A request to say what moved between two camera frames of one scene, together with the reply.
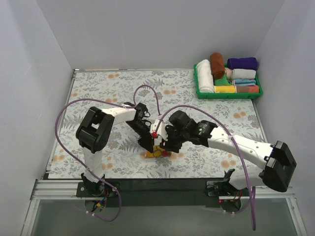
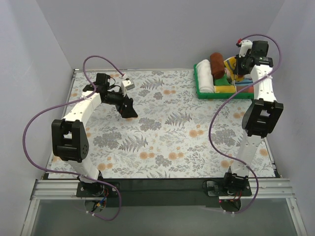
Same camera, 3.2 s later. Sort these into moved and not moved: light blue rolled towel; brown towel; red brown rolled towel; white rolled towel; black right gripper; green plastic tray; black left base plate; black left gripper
Moved: black left gripper; black right gripper
Not moved: brown towel; light blue rolled towel; green plastic tray; red brown rolled towel; black left base plate; white rolled towel
